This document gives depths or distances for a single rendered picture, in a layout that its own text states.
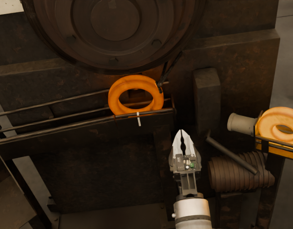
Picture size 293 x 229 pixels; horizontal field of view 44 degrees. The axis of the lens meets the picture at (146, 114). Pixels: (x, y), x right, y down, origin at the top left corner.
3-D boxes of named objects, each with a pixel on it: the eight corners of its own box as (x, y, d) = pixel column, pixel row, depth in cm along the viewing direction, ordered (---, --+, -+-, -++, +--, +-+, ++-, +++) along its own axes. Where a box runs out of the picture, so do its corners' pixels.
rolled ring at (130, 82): (161, 77, 110) (160, 70, 113) (102, 84, 111) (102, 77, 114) (166, 119, 123) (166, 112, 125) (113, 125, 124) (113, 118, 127)
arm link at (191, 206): (209, 221, 95) (173, 224, 95) (206, 202, 97) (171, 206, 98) (211, 213, 87) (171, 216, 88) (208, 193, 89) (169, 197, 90)
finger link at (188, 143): (191, 121, 100) (196, 152, 96) (191, 130, 106) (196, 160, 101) (180, 122, 101) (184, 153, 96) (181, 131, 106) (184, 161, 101)
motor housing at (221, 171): (207, 224, 164) (206, 149, 127) (255, 218, 163) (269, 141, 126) (212, 251, 155) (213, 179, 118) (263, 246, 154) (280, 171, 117)
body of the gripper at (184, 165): (199, 149, 95) (205, 194, 89) (198, 161, 102) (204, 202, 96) (170, 152, 95) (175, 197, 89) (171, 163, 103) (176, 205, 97)
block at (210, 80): (193, 118, 135) (191, 67, 119) (214, 115, 135) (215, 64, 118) (198, 139, 128) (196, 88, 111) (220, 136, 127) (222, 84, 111)
